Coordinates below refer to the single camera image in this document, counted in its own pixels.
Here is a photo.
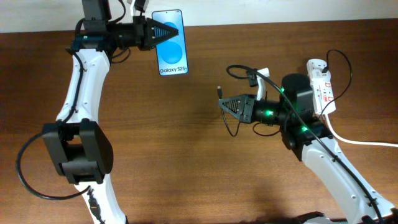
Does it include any blue screen Galaxy smartphone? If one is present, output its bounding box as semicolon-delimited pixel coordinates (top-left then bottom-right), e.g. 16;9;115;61
152;9;189;77

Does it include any black USB charging cable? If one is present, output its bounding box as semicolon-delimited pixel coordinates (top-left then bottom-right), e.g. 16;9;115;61
216;49;354;138

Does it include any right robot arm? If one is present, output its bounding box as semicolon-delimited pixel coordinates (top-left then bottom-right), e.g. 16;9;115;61
218;73;397;223

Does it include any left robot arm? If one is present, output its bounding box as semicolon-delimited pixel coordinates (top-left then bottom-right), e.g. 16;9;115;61
43;1;179;223

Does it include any white USB charger plug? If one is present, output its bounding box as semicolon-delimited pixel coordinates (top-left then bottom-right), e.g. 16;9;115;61
307;58;331;82

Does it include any white power strip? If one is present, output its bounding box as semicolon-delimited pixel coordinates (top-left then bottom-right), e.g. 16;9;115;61
306;58;337;116

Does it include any white power strip cord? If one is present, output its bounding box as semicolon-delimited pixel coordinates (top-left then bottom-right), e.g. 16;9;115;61
323;113;398;148

